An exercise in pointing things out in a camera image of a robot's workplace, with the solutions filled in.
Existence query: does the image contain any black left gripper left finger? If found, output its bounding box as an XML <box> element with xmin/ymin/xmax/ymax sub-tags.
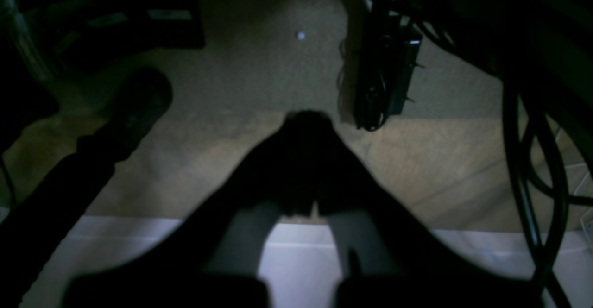
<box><xmin>65</xmin><ymin>112</ymin><xmax>320</xmax><ymax>308</ymax></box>

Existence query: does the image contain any black power adapter brick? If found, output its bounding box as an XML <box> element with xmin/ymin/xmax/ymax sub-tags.
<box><xmin>354</xmin><ymin>0</ymin><xmax>423</xmax><ymax>132</ymax></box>

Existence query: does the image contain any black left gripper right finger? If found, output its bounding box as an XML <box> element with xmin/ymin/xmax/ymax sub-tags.
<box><xmin>306</xmin><ymin>112</ymin><xmax>543</xmax><ymax>308</ymax></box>

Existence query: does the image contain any black cable bundle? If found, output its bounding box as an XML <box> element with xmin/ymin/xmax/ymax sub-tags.
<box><xmin>408</xmin><ymin>0</ymin><xmax>593</xmax><ymax>308</ymax></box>

